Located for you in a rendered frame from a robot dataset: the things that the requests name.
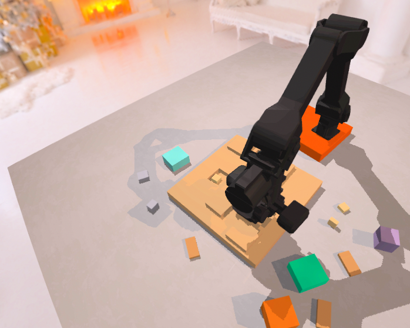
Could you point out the green square block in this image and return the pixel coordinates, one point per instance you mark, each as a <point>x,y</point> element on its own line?
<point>307,273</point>

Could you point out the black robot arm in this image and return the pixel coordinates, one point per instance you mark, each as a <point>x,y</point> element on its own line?
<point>333,44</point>

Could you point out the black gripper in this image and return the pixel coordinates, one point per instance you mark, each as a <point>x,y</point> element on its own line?
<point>290,217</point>

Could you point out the purple cube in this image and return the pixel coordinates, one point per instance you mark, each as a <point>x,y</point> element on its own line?
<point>386,239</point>

